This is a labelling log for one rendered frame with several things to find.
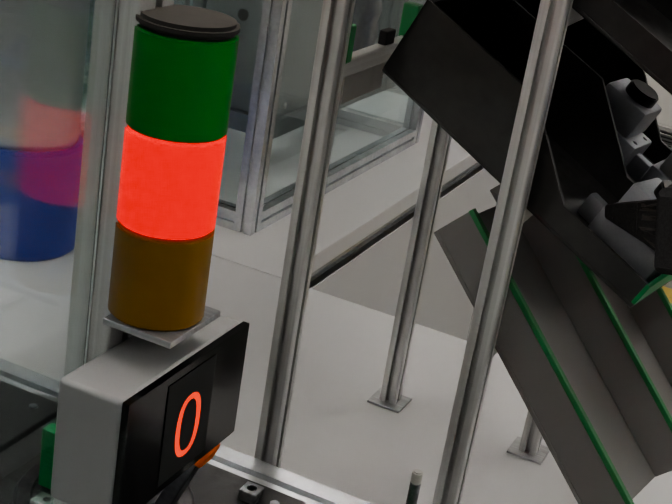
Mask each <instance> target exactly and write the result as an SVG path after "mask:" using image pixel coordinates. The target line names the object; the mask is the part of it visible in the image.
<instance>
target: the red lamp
mask: <svg viewBox="0 0 672 504"><path fill-rule="evenodd" d="M226 138H227V136H226V135H225V136H224V137H223V138H221V139H219V140H216V141H212V142H206V143H180V142H172V141H165V140H160V139H156V138H152V137H149V136H146V135H143V134H141V133H139V132H136V131H135V130H133V129H132V128H130V126H129V125H127V127H125V132H124V142H123V153H122V163H121V173H120V184H119V194H118V205H117V215H116V217H117V219H118V221H119V222H120V223H121V224H122V225H123V226H124V227H126V228H127V229H129V230H131V231H133V232H136V233H138V234H141V235H145V236H148V237H153V238H159V239H167V240H188V239H195V238H200V237H203V236H205V235H207V234H209V233H210V232H212V231H213V230H214V228H215V224H216V216H217V209H218V201H219V193H220V185H221V177H222V170H223V162H224V154H225V146H226Z"/></svg>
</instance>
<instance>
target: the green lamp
mask: <svg viewBox="0 0 672 504"><path fill-rule="evenodd" d="M238 45H239V36H238V35H235V37H234V38H231V39H228V40H220V41H202V40H190V39H183V38H177V37H171V36H167V35H163V34H159V33H156V32H153V31H150V30H148V29H146V28H144V27H142V26H141V25H140V24H137V26H135V28H134V38H133V49H132V59H131V69H130V80H129V90H128V101H127V111H126V123H127V124H128V125H129V126H130V128H132V129H133V130H135V131H136V132H139V133H141V134H143V135H146V136H149V137H152V138H156V139H160V140H165V141H172V142H180V143H206V142H212V141H216V140H219V139H221V138H223V137H224V136H225V135H226V134H227V130H228V123H229V115H230V107H231V99H232V91H233V84H234V76H235V68H236V60H237V52H238Z"/></svg>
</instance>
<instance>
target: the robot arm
mask: <svg viewBox="0 0 672 504"><path fill-rule="evenodd" d="M605 218H606V219H608V220H609V221H611V222H612V223H614V224H615V225H617V226H618V227H620V228H621V229H623V230H624V231H626V232H628V233H629V234H631V235H632V236H634V237H635V238H637V239H638V240H640V241H641V242H643V243H644V244H646V245H647V246H648V247H650V248H651V249H652V250H654V251H655V257H654V267H655V269H656V271H657V272H659V273H661V274H666V275H672V184H671V185H669V186H668V187H666V188H662V189H661V190H660V191H659V192H658V194H657V199H653V200H642V201H631V202H621V203H612V204H607V205H606V206H605Z"/></svg>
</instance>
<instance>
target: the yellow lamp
mask: <svg viewBox="0 0 672 504"><path fill-rule="evenodd" d="M214 232H215V229H214V230H213V231H212V232H210V233H209V234H207V235H205V236H203V237H200V238H195V239H188V240H167V239H159V238H153V237H148V236H145V235H141V234H138V233H136V232H133V231H131V230H129V229H127V228H126V227H124V226H123V225H122V224H121V223H120V222H119V221H118V222H116V225H115V236H114V246H113V257H112V267H111V277H110V288H109V298H108V310H109V311H110V313H111V314H112V315H113V316H114V317H116V318H117V319H118V320H120V321H121V322H123V323H125V324H128V325H130V326H133V327H136V328H140V329H145V330H152V331H177V330H183V329H186V328H189V327H192V326H194V325H196V324H197V323H199V322H200V321H201V320H202V318H203V317H204V310H205V302H206V295H207V287H208V279H209V271H210V263H211V256H212V248H213V240H214Z"/></svg>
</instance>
